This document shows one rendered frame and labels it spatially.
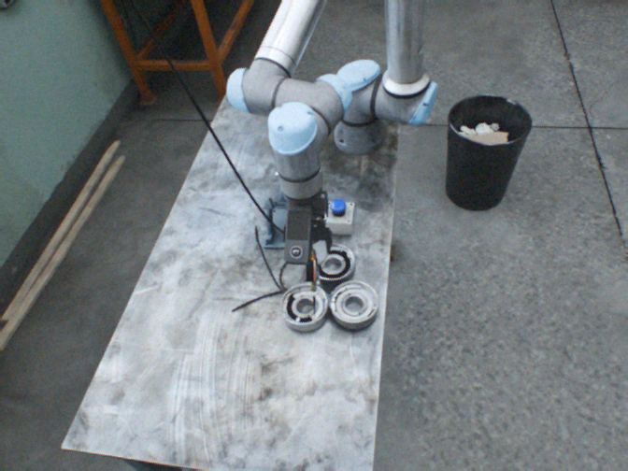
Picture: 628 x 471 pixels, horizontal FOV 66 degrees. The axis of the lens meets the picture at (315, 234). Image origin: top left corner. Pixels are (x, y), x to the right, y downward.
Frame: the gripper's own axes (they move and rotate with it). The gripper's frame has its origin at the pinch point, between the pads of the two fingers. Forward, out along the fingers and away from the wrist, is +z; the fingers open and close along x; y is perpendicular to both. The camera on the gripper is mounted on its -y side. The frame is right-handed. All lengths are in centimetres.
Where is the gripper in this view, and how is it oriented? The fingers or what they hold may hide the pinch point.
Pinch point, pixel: (312, 263)
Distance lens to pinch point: 100.3
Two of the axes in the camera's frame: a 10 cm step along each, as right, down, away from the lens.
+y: 1.1, -7.7, 6.3
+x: -9.9, -0.2, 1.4
